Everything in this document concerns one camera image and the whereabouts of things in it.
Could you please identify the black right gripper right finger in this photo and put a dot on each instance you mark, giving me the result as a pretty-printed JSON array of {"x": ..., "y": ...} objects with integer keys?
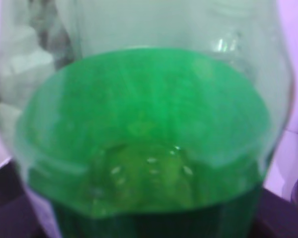
[{"x": 275, "y": 217}]

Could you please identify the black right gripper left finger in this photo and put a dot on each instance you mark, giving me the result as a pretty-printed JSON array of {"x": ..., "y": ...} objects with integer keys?
[{"x": 17, "y": 219}]

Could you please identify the green plastic soda bottle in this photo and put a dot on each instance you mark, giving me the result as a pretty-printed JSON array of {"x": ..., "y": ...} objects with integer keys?
[{"x": 143, "y": 118}]

